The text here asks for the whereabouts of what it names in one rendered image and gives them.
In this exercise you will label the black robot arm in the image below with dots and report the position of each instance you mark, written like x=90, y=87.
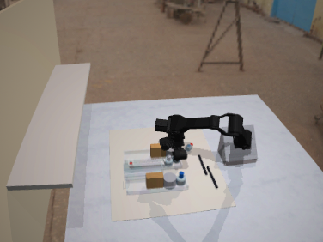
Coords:
x=176, y=125

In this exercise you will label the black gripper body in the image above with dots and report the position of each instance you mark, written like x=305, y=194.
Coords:
x=179, y=153

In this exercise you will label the brown wooden block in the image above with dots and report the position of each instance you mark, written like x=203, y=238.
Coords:
x=154, y=179
x=156, y=151

